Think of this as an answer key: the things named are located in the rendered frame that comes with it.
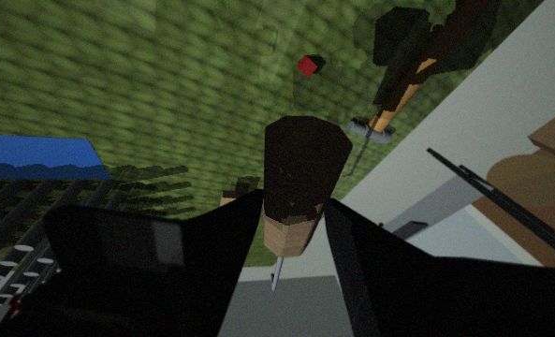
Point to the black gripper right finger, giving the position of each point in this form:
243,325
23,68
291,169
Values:
394,289

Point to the small red cube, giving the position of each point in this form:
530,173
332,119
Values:
307,66

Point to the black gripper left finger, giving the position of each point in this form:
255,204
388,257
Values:
201,258

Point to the blue flat strip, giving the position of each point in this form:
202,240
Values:
42,158

